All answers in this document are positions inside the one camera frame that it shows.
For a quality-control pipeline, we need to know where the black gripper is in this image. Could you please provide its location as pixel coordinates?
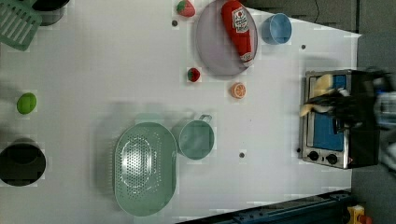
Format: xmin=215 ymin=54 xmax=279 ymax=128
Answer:
xmin=305 ymin=70 xmax=392 ymax=128

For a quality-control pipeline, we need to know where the peeled plush banana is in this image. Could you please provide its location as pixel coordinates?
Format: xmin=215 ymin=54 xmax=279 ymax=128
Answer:
xmin=300 ymin=74 xmax=333 ymax=117

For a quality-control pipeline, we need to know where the black toaster oven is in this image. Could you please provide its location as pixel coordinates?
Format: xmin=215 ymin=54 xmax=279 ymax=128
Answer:
xmin=300 ymin=70 xmax=380 ymax=169

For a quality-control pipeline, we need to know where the blue bowl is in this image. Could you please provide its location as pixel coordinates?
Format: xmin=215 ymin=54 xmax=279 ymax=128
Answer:
xmin=261 ymin=13 xmax=292 ymax=45

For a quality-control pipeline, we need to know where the orange slice toy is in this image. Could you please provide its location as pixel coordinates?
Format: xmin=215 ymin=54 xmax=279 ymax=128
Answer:
xmin=231 ymin=82 xmax=247 ymax=99

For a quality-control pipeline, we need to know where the red ketchup bottle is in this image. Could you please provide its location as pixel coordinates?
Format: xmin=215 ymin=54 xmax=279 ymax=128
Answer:
xmin=220 ymin=0 xmax=253 ymax=67

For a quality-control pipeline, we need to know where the red plush strawberry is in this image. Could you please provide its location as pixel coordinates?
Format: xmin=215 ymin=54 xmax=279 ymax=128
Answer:
xmin=187 ymin=67 xmax=201 ymax=82

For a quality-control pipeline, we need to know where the green mug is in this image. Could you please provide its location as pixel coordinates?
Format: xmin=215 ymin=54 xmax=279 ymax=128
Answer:
xmin=171 ymin=114 xmax=215 ymax=161

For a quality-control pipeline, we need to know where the pink plush strawberry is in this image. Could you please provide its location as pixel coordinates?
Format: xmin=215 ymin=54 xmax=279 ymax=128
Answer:
xmin=177 ymin=0 xmax=195 ymax=18

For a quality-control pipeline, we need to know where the green colander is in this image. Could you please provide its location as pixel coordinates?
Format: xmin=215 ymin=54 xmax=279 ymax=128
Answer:
xmin=114 ymin=122 xmax=177 ymax=217

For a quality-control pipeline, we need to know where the black cup with spatula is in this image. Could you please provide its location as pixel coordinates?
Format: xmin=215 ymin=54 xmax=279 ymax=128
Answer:
xmin=33 ymin=0 xmax=70 ymax=26

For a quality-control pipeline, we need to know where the green lime toy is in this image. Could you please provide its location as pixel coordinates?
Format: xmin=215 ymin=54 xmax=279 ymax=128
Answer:
xmin=17 ymin=92 xmax=37 ymax=115

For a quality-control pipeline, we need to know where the black cylinder cup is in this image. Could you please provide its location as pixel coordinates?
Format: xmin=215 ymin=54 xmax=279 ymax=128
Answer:
xmin=0 ymin=138 xmax=47 ymax=187

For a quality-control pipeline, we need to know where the green slotted spatula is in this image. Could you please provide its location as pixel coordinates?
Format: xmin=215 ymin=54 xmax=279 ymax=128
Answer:
xmin=0 ymin=0 xmax=42 ymax=51

